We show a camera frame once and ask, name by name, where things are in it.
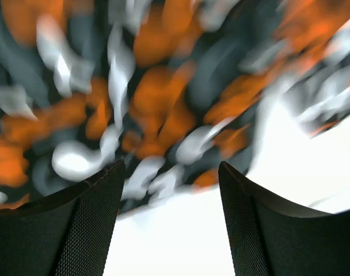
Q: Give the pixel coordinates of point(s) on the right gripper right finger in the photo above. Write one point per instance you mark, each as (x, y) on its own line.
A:
(270, 235)

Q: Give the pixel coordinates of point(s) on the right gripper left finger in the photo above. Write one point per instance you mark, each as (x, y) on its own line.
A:
(66, 233)

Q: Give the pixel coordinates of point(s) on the orange camouflage shorts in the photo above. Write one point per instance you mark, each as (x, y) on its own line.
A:
(172, 88)

